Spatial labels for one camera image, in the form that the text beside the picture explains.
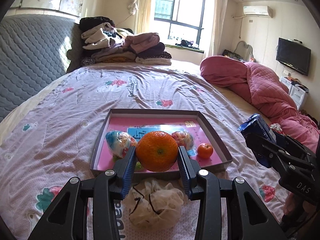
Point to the green fuzzy curved toy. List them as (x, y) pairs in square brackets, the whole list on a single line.
[(138, 166)]

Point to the pink quilted duvet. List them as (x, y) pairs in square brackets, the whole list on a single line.
[(260, 86)]

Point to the small orange mandarin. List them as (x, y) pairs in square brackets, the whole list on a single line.
[(205, 151)]

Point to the cream curtain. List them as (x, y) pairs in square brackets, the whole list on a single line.
[(144, 11), (214, 16)]

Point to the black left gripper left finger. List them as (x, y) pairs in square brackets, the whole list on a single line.
[(66, 216)]

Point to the shallow grey cardboard box lid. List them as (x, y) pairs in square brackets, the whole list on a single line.
[(147, 113)]

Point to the blue surprise egg toy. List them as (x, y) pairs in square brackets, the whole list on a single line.
[(119, 143)]

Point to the blue snack packet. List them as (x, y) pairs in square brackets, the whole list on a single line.
[(253, 127)]

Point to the pink Chinese exercise book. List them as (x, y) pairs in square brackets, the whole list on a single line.
[(139, 126)]

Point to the pile of folded clothes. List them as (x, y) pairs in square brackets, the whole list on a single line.
[(102, 42)]

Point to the large orange mandarin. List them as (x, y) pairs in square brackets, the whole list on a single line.
[(157, 151)]

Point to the clothes on window sill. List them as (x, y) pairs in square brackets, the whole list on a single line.
[(186, 43)]

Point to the grey quilted headboard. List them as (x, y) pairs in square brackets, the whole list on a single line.
[(35, 51)]

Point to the white wall air conditioner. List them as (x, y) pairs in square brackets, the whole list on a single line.
[(258, 10)]

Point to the pink strawberry print bedsheet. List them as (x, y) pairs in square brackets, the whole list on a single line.
[(50, 137)]

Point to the pink surprise egg toy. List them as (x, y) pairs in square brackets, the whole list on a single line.
[(184, 138)]

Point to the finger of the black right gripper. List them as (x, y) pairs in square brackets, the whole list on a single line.
[(293, 152), (277, 164)]

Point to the cream curtain left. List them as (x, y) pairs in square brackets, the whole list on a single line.
[(144, 11)]

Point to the small colourful toy figure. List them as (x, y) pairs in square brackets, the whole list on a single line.
[(276, 128)]

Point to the cream mesh drawstring bag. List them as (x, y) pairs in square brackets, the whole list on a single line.
[(154, 205)]

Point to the cream curtain right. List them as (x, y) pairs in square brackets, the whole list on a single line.
[(214, 16)]

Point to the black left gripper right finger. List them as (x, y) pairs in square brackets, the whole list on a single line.
[(247, 215)]

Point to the dark framed window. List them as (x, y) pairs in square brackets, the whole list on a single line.
[(178, 20)]

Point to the black wall television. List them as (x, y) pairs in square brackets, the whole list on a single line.
[(294, 55)]

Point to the white drawer cabinet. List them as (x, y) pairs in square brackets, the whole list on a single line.
[(298, 92)]

